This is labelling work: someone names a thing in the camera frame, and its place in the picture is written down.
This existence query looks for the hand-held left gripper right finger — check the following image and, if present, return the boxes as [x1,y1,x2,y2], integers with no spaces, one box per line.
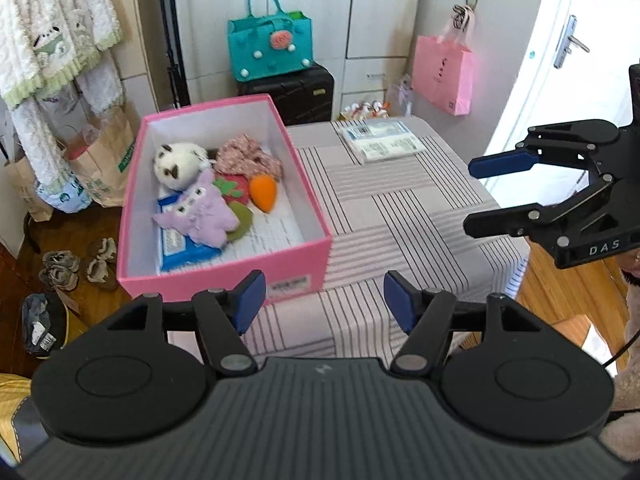
[382,269,543,377]

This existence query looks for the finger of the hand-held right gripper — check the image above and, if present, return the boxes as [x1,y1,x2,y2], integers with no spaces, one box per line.
[463,175,619,239]
[468,119,621,179]

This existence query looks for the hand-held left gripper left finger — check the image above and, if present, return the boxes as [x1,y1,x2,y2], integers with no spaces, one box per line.
[105,269,267,380]

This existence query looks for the pink cardboard box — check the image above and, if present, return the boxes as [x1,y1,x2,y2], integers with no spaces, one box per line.
[116,92,334,307]

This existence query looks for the olive green plush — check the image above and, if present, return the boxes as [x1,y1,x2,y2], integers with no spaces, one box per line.
[225,203,255,246]

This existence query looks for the blue wipes packet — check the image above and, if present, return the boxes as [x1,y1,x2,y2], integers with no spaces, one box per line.
[156,192,226,272]

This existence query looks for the purple plush toy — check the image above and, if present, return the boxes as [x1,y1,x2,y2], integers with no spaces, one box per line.
[151,169,240,248]

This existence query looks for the orange carrot plush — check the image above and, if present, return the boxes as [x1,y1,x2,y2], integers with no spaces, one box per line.
[249,174,280,212]

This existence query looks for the red strawberry plush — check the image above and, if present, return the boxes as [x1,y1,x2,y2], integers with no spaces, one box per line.
[212,172,251,206]

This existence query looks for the pink floral scrunchie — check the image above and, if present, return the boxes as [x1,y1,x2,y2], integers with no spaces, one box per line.
[214,133,284,179]

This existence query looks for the white cat plush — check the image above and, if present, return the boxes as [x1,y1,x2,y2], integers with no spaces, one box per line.
[152,141,213,190]

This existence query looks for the person's right forearm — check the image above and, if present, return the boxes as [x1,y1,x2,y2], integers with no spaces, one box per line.
[597,280,640,461]

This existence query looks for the person's right hand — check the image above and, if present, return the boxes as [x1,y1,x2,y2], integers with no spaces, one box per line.
[620,252,640,286]

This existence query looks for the striped pink tablecloth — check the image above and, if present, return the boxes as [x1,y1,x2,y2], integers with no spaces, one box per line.
[240,116,531,361]

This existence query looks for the pink paper bag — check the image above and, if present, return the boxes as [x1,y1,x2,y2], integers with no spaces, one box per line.
[411,20,475,117]

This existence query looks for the white tissue packet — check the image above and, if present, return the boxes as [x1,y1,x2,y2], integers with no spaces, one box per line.
[336,119,427,165]

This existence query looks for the clear plastic bag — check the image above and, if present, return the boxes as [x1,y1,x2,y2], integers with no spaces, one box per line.
[390,74,415,118]

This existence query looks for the yellow drink bottle pack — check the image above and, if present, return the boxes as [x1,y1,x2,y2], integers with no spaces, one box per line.
[340,101,391,122]

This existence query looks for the white door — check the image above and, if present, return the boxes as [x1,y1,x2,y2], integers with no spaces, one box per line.
[487,0,640,171]

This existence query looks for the grey sneaker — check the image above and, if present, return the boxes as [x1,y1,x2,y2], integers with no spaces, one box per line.
[39,265,78,292]
[41,251,81,273]

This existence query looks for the brown paper bag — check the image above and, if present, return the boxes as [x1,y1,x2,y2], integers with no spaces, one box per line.
[64,105,138,208]
[5,152,53,223]

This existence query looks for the dark bag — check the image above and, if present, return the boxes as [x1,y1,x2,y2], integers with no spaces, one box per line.
[21,292,88,360]

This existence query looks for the blue white plastic bag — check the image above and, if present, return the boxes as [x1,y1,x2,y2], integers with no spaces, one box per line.
[34,175,93,212]

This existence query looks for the black suitcase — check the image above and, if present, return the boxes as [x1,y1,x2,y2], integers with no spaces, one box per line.
[236,61,335,127]

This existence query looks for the white wardrobe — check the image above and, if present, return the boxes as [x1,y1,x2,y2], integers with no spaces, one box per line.
[170,0,426,111]

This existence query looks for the black garment rack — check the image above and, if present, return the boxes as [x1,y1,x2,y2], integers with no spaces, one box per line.
[154,0,191,111]

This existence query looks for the teal felt tote bag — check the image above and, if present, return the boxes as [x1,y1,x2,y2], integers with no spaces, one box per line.
[228,0,313,82]

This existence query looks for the yellow cloth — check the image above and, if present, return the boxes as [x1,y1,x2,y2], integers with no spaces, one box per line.
[0,372,33,463]

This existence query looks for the fluffy white pants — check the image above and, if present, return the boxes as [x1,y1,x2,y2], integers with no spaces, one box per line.
[7,55,125,196]

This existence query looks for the fluffy white green cardigan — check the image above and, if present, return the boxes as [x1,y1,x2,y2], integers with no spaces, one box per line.
[0,0,123,111]

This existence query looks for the silver door handle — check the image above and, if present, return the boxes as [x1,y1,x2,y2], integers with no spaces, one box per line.
[553,15,590,70]

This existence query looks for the black cable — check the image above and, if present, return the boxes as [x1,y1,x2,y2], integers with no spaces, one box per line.
[597,327,640,368]

